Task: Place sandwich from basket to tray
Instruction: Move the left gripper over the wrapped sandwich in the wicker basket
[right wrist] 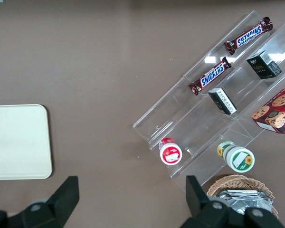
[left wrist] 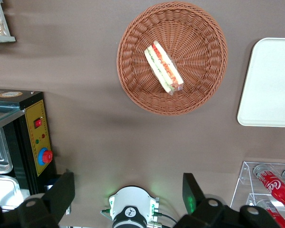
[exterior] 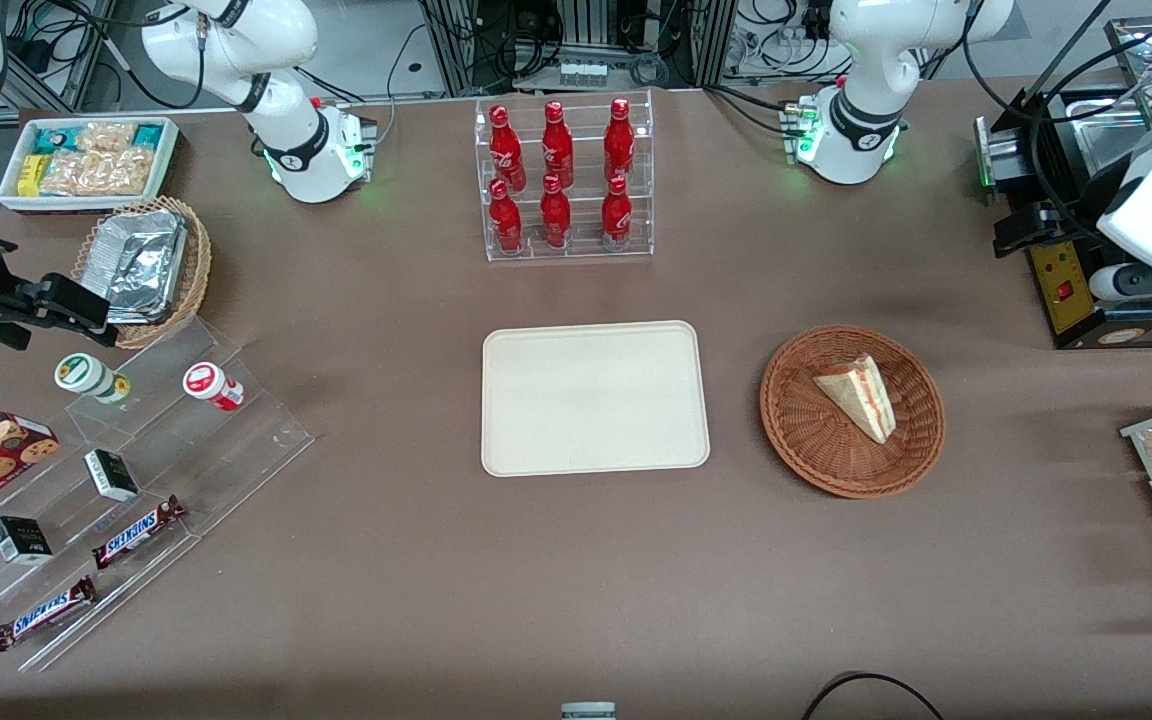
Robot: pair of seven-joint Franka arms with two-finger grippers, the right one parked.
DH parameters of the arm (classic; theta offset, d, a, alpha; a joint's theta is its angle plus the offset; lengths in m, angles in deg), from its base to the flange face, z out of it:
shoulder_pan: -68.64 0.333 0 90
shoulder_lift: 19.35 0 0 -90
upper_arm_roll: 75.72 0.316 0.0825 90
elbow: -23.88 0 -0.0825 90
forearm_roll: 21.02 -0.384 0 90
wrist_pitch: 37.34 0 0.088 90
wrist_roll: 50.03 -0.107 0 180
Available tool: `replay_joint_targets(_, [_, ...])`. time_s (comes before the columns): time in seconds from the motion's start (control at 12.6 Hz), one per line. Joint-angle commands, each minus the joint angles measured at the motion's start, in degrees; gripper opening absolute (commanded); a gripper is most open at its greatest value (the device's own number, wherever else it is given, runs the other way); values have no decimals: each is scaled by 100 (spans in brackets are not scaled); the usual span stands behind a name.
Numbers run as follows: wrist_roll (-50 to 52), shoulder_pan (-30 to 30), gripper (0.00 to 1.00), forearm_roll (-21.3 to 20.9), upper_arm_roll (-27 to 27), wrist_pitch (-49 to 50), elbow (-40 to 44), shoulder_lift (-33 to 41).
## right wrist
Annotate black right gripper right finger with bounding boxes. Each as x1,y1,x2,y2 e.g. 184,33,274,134
181,175,285,228

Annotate Snickers chocolate bar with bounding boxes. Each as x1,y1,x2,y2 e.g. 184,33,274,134
188,56,232,96
224,16,274,56

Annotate green lidded sunflower jar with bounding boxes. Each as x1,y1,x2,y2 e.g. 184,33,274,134
216,140,256,173

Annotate light wicker basket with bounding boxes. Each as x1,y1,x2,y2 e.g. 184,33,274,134
206,174,280,220

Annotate red plaid cookie box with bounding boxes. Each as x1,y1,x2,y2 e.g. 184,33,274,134
251,82,285,135

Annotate beige rectangular plastic tray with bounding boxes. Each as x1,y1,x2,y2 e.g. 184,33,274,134
0,104,53,181

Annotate silver foil packets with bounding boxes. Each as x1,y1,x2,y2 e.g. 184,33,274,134
212,189,275,220

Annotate small black carton box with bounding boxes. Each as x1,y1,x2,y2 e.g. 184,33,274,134
208,87,238,116
246,50,283,80

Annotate red lidded small jar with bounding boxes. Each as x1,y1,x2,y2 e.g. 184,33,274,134
158,137,183,165

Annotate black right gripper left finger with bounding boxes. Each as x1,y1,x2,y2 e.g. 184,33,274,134
0,175,80,228

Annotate clear acrylic stepped display stand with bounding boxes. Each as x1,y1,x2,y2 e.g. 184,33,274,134
132,10,285,188

